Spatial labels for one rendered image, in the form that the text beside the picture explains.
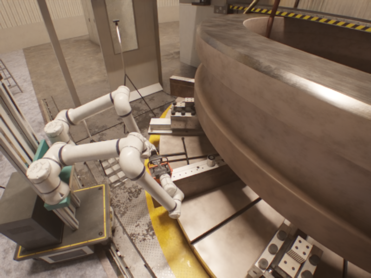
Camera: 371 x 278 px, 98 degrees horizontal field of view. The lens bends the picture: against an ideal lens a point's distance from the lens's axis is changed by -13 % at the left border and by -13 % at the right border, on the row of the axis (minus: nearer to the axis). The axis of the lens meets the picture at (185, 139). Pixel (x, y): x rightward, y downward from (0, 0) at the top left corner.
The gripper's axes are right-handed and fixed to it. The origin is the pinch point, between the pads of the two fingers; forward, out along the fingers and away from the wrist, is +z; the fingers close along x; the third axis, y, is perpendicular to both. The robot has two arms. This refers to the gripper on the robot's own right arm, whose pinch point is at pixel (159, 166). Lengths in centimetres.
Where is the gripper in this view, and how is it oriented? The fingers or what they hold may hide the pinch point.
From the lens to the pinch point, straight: 168.1
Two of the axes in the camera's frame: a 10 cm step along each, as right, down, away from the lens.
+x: -9.3, 2.3, -2.7
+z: -3.5, -4.3, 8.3
